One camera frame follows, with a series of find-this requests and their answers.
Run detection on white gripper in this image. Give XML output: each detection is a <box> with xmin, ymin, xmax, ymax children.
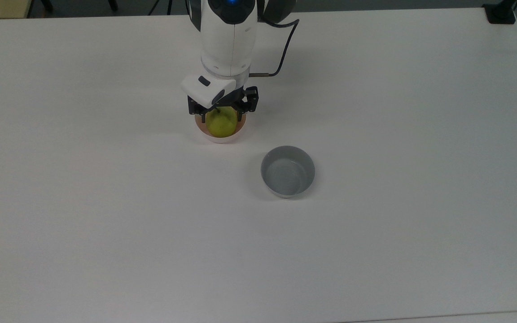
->
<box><xmin>181</xmin><ymin>74</ymin><xmax>259</xmax><ymax>124</ymax></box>

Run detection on green apple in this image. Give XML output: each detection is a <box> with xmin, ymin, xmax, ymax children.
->
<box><xmin>206</xmin><ymin>107</ymin><xmax>238</xmax><ymax>138</ymax></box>

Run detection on pink plastic bowl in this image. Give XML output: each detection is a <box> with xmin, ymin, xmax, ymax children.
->
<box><xmin>194</xmin><ymin>113</ymin><xmax>247</xmax><ymax>144</ymax></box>

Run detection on grey plastic bowl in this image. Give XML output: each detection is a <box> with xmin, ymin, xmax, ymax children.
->
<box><xmin>260</xmin><ymin>145</ymin><xmax>316</xmax><ymax>198</ymax></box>

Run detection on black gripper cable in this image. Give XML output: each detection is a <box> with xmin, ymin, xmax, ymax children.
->
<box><xmin>249</xmin><ymin>10</ymin><xmax>300</xmax><ymax>78</ymax></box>

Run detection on black floor cables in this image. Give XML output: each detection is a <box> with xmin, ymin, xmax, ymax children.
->
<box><xmin>147</xmin><ymin>0</ymin><xmax>187</xmax><ymax>16</ymax></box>

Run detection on black table clamp mount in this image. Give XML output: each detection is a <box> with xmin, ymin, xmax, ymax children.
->
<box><xmin>483</xmin><ymin>0</ymin><xmax>517</xmax><ymax>25</ymax></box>

